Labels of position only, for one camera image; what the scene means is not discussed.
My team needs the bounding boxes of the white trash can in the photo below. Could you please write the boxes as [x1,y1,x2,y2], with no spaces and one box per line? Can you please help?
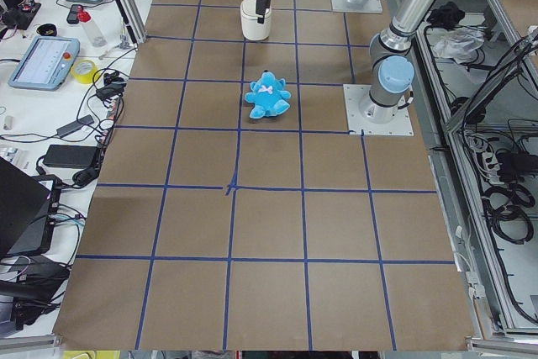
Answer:
[240,0,272,41]

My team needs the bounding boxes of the blue teddy bear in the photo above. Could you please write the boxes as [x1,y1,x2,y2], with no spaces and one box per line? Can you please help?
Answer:
[245,71,291,119]

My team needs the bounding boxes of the clear bottle red cap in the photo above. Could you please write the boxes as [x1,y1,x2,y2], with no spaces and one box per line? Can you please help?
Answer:
[77,7,107,47]

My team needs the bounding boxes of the black cloth bundle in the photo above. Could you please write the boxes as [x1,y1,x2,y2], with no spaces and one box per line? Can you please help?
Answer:
[426,2,466,30]

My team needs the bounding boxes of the yellow tape roll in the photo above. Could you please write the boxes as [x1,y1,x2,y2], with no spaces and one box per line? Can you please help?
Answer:
[70,59,100,84]

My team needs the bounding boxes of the crumpled white cloth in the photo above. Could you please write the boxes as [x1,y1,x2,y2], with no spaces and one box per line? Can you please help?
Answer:
[432,28,484,64]

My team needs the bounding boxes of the small black bowl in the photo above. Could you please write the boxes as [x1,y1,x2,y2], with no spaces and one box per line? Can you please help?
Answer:
[36,24,57,37]

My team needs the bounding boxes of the near teach pendant tablet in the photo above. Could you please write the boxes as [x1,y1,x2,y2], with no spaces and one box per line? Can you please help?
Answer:
[8,36,80,91]

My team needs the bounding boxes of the black power adapter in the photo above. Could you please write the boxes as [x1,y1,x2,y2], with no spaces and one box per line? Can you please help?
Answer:
[43,145,99,169]

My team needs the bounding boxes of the black laptop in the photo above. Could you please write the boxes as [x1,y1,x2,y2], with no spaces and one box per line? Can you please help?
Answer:
[1,160,61,258]

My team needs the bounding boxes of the coiled black cables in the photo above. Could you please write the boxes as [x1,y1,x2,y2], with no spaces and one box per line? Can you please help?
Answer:
[480,182,535,246]

